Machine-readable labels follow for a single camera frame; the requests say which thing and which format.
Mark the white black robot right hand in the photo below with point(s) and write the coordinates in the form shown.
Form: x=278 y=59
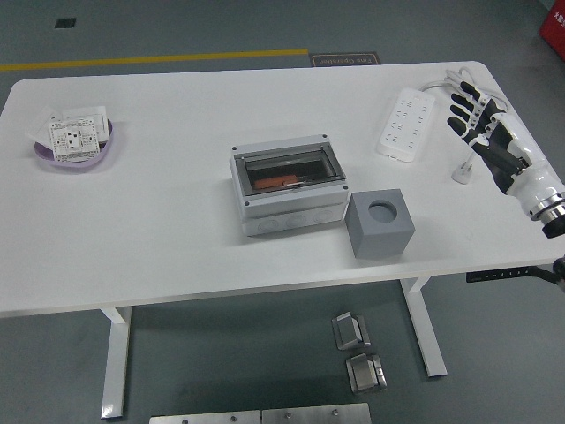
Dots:
x=536 y=181

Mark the grey metal plate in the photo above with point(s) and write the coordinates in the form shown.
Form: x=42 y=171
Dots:
x=313 y=415
x=203 y=418

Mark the white table leg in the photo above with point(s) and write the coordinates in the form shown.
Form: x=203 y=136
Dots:
x=426 y=335
x=117 y=362

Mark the red box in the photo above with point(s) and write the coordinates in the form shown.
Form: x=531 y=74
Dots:
x=556 y=31

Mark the grey junction box clear lid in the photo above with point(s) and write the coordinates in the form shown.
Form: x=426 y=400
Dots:
x=291 y=210

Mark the white power strip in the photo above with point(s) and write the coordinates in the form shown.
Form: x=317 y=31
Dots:
x=406 y=123

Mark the plain white cover plate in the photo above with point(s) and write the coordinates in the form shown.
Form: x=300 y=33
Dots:
x=39 y=131

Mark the orange cylinder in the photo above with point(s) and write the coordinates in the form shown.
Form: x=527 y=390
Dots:
x=269 y=183

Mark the white printed wall socket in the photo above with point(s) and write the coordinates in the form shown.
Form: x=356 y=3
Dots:
x=73 y=139

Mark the small metal block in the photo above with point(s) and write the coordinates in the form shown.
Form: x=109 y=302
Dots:
x=364 y=375
x=348 y=331

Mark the purple bowl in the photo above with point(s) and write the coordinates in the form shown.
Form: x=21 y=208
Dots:
x=95 y=160

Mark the white switch panel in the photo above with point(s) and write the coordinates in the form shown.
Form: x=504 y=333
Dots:
x=95 y=115

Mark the grey cube with round hole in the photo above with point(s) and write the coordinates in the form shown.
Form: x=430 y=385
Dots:
x=379 y=243

